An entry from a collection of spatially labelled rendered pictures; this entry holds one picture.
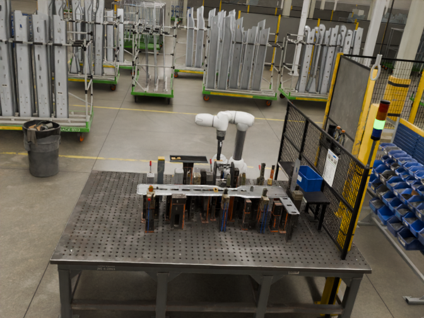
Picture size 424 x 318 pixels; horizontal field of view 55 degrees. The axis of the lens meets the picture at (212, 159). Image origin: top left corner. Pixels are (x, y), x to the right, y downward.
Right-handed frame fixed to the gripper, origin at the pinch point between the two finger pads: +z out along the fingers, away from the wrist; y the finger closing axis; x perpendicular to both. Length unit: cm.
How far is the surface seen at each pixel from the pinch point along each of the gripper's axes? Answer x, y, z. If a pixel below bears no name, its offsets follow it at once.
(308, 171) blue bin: 94, -17, 19
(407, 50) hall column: 513, -591, -46
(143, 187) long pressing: -66, 10, 30
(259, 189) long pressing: 41, 5, 30
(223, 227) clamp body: 6, 31, 56
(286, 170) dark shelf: 79, -36, 27
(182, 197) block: -32, 32, 27
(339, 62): 198, -236, -57
